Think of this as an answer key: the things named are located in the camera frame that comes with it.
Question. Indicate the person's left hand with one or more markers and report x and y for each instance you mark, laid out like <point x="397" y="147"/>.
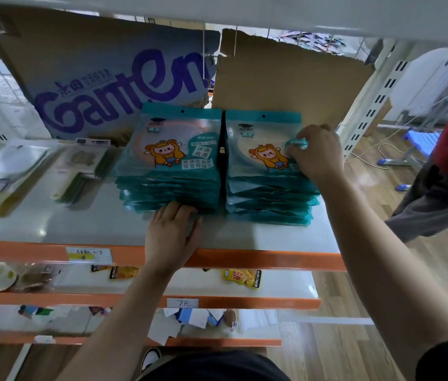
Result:
<point x="170" y="242"/>

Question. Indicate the person's left forearm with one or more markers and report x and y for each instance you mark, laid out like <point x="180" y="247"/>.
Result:
<point x="117" y="329"/>

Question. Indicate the person's right forearm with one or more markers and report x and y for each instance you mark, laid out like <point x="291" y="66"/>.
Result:
<point x="394" y="273"/>

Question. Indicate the beige hand mirror brown print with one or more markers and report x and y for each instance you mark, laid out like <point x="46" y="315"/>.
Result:
<point x="81" y="158"/>

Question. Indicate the pile of white paper cards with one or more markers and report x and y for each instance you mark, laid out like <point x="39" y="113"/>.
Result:
<point x="164" y="327"/>

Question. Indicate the person's black shirt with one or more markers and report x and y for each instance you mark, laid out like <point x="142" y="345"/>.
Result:
<point x="216" y="367"/>

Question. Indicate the stack of teal packets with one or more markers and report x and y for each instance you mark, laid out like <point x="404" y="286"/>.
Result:
<point x="259" y="126"/>
<point x="168" y="122"/>

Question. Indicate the brown plastic cup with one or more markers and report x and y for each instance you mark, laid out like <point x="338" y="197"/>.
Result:
<point x="33" y="278"/>

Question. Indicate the white wall radiator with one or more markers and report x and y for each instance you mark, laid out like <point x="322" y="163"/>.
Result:
<point x="434" y="91"/>

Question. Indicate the blue plastic stool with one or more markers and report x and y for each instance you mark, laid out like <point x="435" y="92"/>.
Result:
<point x="422" y="139"/>

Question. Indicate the person's white black shoe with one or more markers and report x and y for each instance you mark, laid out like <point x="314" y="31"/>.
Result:
<point x="150" y="359"/>

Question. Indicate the cardboard sheet blue lettering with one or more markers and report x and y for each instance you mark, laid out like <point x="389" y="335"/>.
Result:
<point x="89" y="47"/>

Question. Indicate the plain brown cardboard sheet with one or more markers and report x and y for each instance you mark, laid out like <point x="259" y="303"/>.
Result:
<point x="287" y="83"/>

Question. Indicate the white paper price tag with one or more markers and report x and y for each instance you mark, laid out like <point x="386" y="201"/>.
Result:
<point x="182" y="303"/>

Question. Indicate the pile of colourful cards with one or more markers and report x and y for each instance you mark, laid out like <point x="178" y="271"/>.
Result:
<point x="33" y="311"/>

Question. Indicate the person's right hand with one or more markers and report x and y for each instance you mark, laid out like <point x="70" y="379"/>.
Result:
<point x="319" y="154"/>

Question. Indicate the cream packaged hand mirror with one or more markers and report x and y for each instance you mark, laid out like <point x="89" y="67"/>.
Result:
<point x="6" y="174"/>

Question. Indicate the yellow white price label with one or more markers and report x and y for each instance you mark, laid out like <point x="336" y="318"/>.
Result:
<point x="89" y="255"/>

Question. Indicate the yellow snack sachet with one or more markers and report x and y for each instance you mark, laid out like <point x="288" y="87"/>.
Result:
<point x="124" y="272"/>
<point x="99" y="268"/>
<point x="241" y="278"/>

